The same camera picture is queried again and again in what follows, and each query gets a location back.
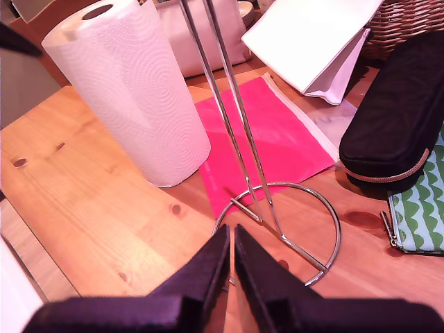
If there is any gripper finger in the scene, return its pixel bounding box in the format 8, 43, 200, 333
234, 224, 322, 333
147, 224, 231, 333
0, 22, 43, 58

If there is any metallic wire towel stand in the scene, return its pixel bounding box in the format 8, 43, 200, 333
176, 0, 343, 288

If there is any white paper towel roll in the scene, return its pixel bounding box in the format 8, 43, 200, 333
40, 0, 212, 188

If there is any pink paper sheet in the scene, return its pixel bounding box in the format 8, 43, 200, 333
194, 76, 336, 220

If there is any green wave pattern pouch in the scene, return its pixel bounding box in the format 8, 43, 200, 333
379, 124, 444, 257

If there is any white base board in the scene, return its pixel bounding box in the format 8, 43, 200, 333
0, 235, 48, 333

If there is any black zip case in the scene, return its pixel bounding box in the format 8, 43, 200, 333
339, 31, 444, 194

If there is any white folded paper bag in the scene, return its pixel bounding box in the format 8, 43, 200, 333
241, 0, 384, 107

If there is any wicker basket with handle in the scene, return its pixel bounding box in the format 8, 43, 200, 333
360, 0, 444, 63

